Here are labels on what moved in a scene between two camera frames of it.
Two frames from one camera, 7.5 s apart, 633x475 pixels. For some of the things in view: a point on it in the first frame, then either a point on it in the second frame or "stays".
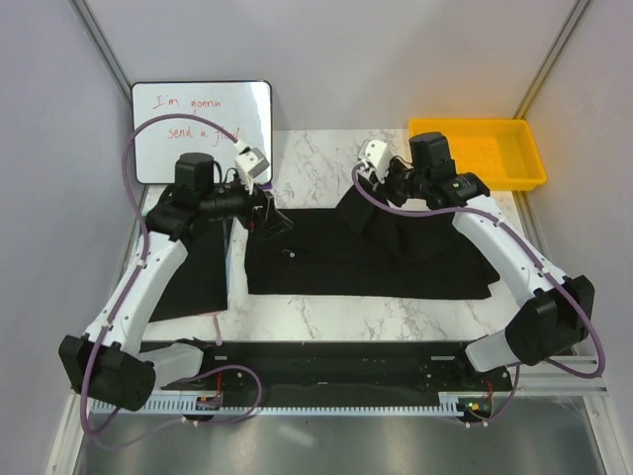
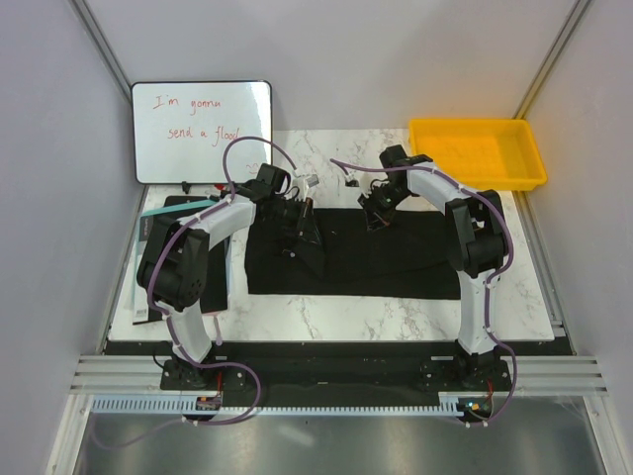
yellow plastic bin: [504, 153] stays
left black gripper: [269, 222] -> [305, 222]
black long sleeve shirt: [363, 250] stays
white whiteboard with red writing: [241, 109] stays
